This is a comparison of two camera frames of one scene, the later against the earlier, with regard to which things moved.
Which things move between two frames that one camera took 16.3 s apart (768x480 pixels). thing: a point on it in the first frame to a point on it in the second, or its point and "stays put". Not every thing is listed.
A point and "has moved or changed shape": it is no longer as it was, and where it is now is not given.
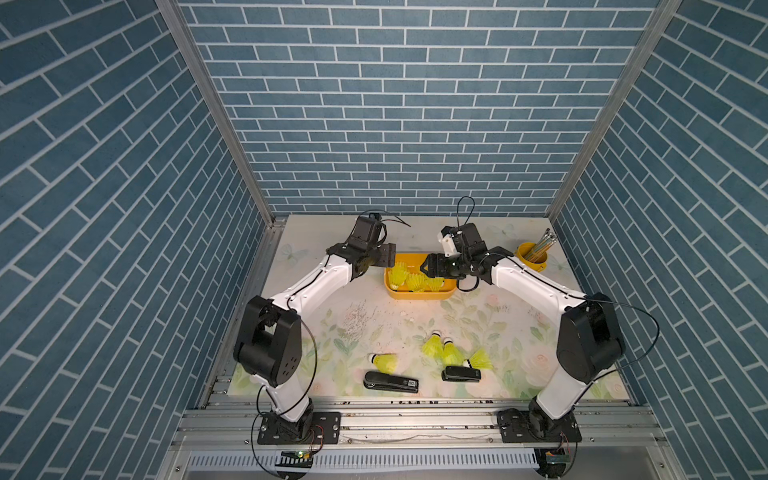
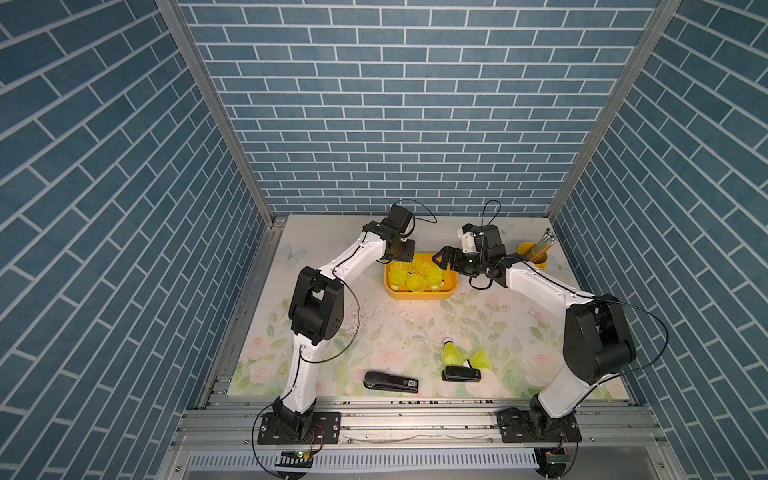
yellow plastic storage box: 413,263 stays put
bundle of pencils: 544,244 stays put
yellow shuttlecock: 416,282 stays put
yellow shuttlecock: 479,360 stays put
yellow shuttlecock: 384,362 to 397,275
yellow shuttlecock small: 434,346 has moved or changed shape
